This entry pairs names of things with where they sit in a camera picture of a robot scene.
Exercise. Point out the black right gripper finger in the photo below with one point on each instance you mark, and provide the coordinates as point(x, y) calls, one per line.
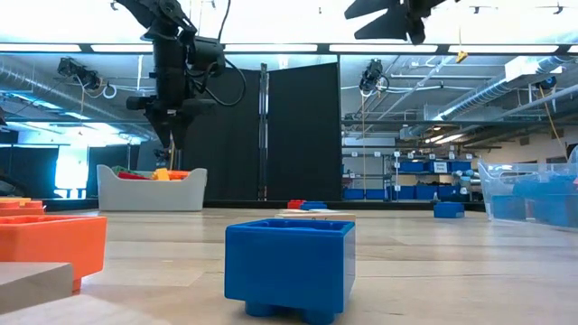
point(370, 8)
point(386, 29)

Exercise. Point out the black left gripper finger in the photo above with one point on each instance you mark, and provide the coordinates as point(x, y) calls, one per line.
point(162, 128)
point(181, 128)

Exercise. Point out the orange long brick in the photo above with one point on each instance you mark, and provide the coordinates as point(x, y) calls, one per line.
point(20, 209)
point(179, 173)

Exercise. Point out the green long brick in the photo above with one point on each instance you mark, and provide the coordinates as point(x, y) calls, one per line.
point(119, 170)

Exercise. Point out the blue square brick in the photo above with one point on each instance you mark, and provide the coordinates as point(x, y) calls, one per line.
point(544, 186)
point(314, 206)
point(508, 207)
point(555, 211)
point(289, 266)

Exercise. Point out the orange square brick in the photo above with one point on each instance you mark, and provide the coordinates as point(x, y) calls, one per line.
point(49, 248)

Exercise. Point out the amber long brick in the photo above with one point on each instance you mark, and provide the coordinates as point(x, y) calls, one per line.
point(13, 200)

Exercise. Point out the blue long brick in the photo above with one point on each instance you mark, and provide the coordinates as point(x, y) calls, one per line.
point(448, 210)

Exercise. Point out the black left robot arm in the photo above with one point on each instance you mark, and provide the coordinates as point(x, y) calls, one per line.
point(158, 18)

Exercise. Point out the black ceiling-hung device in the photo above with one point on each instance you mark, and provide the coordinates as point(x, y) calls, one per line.
point(79, 72)
point(372, 77)

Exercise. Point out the yellow hanging tag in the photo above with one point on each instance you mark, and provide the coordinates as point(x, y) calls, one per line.
point(461, 56)

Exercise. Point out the white plastic bin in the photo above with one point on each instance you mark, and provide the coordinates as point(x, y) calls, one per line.
point(149, 194)

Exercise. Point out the black folding screen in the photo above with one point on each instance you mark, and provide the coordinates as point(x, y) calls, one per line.
point(293, 131)

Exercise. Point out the red square brick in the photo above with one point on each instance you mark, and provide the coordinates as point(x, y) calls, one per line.
point(294, 204)

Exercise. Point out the shelf with blue bins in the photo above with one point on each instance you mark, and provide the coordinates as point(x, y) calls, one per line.
point(429, 167)

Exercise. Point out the clear plastic bin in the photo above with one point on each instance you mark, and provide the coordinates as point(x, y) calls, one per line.
point(492, 180)

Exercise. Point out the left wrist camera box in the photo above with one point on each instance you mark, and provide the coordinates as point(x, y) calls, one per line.
point(208, 54)

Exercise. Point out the silver ventilation duct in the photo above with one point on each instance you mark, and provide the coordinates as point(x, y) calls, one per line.
point(474, 97)

